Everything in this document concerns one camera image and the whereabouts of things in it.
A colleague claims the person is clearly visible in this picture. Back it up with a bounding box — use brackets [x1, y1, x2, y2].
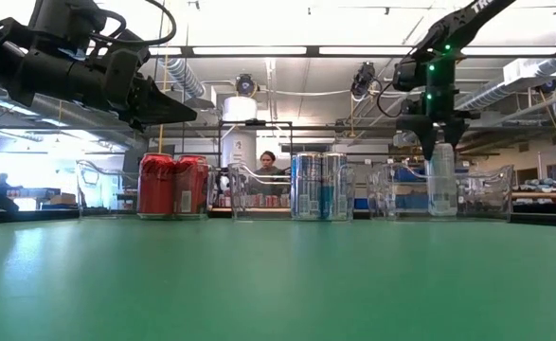
[253, 150, 288, 196]
[0, 172, 16, 198]

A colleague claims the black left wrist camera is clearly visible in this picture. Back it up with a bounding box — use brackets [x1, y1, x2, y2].
[28, 0, 109, 48]

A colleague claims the overhead light bar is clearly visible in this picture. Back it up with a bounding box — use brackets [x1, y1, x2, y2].
[82, 45, 556, 61]

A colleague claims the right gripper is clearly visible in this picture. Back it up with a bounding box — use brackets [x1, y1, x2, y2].
[395, 45, 480, 161]

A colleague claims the silver ribbed duct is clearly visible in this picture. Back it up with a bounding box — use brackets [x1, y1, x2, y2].
[455, 59, 556, 148]
[161, 57, 212, 110]

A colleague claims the brown cardboard box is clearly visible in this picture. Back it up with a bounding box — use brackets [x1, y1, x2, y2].
[49, 192, 78, 207]

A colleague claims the white tank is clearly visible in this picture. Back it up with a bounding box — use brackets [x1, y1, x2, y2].
[220, 96, 260, 170]

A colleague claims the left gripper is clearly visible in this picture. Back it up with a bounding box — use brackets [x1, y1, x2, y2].
[5, 45, 198, 132]

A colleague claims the green table mat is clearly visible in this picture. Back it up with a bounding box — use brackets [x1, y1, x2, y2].
[0, 215, 556, 341]

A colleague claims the clear plastic bin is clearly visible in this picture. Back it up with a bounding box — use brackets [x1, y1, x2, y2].
[366, 163, 514, 223]
[227, 162, 357, 223]
[75, 158, 217, 220]

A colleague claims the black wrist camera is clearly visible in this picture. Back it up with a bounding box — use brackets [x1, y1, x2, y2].
[392, 55, 426, 94]
[28, 0, 109, 48]

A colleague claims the silver can black lid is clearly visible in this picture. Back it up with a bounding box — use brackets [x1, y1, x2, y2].
[426, 143, 458, 218]

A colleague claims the row of small red cans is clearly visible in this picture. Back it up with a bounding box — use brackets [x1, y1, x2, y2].
[218, 193, 291, 208]

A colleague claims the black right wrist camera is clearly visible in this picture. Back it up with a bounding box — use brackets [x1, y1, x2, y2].
[392, 55, 426, 94]

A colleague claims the blue silver slim can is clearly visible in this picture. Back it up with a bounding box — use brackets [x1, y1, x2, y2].
[290, 151, 325, 222]
[322, 151, 355, 222]

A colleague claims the blue storage bin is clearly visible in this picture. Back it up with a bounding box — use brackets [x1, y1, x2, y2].
[393, 165, 468, 184]

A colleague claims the yellow hanging cord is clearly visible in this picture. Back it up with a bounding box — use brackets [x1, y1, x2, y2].
[156, 0, 172, 160]

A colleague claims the red cola can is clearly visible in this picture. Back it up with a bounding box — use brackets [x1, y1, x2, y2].
[137, 153, 177, 220]
[172, 154, 211, 220]

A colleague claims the wooden workbench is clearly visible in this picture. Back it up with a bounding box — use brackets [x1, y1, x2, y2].
[509, 188, 556, 203]

